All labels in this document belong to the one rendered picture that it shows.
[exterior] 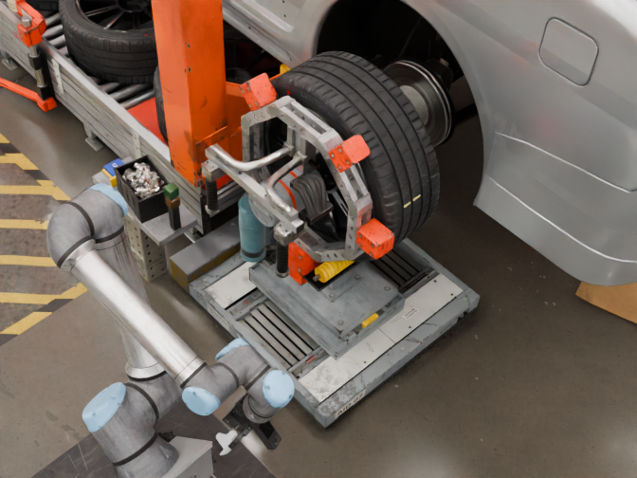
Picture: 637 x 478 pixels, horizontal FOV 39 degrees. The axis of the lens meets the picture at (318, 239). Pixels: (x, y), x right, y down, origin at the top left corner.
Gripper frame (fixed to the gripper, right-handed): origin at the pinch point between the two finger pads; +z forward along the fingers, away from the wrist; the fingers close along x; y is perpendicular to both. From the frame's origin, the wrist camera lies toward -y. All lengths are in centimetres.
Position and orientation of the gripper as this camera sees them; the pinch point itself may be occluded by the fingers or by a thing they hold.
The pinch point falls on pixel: (236, 437)
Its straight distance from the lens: 273.6
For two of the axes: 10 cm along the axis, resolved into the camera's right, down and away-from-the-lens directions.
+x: -5.0, 5.7, -6.6
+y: -7.6, -6.6, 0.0
